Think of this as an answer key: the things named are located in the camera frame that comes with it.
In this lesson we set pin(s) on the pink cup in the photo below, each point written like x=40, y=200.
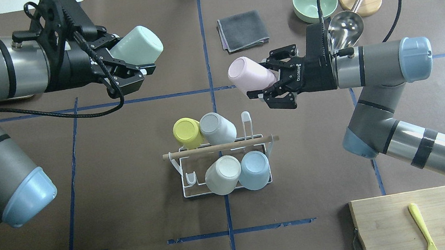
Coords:
x=248, y=75

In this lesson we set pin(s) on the mint green bowl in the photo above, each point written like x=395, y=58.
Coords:
x=307, y=10

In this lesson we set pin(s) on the wooden cutting board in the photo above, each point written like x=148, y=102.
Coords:
x=384, y=222

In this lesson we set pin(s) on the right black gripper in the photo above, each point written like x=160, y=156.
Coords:
x=316, y=76

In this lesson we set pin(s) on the white cup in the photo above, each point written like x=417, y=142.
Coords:
x=221, y=177

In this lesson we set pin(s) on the grey folded cloth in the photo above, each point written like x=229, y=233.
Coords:
x=242, y=31

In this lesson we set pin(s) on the mint green cup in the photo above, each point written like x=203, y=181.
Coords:
x=140, y=46

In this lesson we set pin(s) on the light blue cup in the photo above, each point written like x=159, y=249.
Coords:
x=255, y=171

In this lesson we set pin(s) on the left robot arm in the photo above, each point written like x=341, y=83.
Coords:
x=25, y=189

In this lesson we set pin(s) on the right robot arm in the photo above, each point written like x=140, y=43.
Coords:
x=381, y=70

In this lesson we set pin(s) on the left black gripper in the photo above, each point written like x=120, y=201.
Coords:
x=74, y=68

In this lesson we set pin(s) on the white wire cup holder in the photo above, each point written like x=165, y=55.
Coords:
x=191, y=165

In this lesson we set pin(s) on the metal scoop wooden handle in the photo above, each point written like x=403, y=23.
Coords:
x=346, y=27

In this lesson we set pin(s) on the yellow plastic knife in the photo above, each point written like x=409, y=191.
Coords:
x=419, y=220

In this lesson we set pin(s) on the grey cup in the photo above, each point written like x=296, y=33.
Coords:
x=217, y=129

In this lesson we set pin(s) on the yellow cup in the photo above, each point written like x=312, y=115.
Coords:
x=187, y=132

